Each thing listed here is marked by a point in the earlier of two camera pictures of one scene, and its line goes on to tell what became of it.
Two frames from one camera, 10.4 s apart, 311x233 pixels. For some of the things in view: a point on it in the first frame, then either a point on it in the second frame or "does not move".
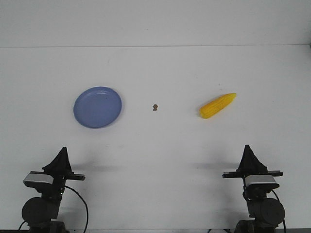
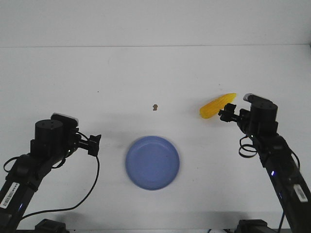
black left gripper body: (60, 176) -> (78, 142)
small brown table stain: (155, 106) does not move
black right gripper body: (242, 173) -> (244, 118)
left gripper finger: (60, 164) -> (93, 148)
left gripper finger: (69, 168) -> (94, 139)
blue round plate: (97, 107) -> (152, 162)
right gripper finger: (254, 163) -> (229, 108)
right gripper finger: (244, 164) -> (225, 116)
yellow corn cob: (215, 106) does not move
